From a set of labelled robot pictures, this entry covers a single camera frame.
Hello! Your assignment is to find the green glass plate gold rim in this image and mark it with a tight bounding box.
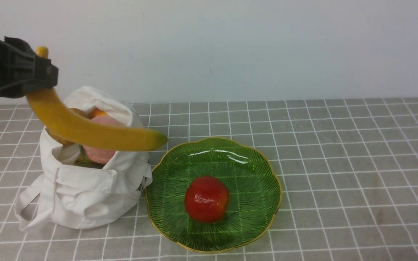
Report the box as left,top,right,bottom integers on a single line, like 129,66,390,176
146,137,282,254

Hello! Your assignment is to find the white cloth bag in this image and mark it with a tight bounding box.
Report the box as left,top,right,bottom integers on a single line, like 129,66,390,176
14,86,153,232

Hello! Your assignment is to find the orange fruit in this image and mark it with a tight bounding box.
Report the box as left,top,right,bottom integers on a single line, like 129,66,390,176
88,108,109,119

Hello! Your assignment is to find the yellow banana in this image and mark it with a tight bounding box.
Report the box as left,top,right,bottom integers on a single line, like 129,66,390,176
26,46,168,152

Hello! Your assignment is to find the red apple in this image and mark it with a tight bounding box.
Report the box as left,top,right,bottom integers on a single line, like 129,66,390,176
184,176,230,223

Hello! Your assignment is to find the pink peach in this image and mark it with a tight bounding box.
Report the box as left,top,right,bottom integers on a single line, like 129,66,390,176
82,115,125,165

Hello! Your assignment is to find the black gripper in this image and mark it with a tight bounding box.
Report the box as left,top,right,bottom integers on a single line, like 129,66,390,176
0,37,58,99

